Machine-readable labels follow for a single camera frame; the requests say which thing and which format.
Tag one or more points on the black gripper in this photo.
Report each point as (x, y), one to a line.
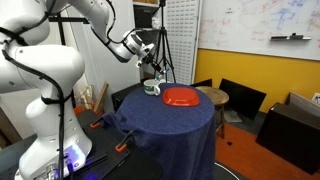
(151, 60)

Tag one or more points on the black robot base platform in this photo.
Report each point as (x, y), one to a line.
(106, 140)

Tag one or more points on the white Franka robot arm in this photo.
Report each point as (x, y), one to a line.
(43, 70)

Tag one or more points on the green and white mug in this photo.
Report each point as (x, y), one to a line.
(150, 88)

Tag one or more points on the whiteboard marker tray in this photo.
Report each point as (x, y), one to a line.
(290, 37)

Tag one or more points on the red square plate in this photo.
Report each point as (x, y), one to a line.
(180, 96)

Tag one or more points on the black tripod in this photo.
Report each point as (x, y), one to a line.
(163, 33)

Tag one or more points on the black cabinet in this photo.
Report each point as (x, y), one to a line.
(123, 96)

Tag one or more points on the small black leaning panel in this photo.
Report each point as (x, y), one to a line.
(204, 83)

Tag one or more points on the round wooden stool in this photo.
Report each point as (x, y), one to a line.
(216, 95)

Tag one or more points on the wooden planks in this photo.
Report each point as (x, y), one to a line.
(101, 98)

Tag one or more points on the blue tablecloth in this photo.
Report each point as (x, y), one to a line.
(166, 140)

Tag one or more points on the orange and black clamp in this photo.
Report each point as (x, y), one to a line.
(120, 147)
(95, 125)

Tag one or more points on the orange object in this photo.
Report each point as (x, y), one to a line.
(79, 110)

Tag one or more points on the large black leaning panel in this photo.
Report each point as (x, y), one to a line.
(243, 98)

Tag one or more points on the whiteboard with scribbles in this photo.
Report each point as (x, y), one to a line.
(250, 20)

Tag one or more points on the round black floor base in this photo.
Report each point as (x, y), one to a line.
(221, 173)

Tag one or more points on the large black box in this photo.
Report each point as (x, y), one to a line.
(286, 140)

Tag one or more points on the grey panel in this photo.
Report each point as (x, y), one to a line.
(305, 105)

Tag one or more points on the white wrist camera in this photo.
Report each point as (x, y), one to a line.
(146, 52)

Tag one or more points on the dark wall shelf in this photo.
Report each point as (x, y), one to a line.
(145, 16)

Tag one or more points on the black camera stand pole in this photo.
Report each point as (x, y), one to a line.
(61, 33)

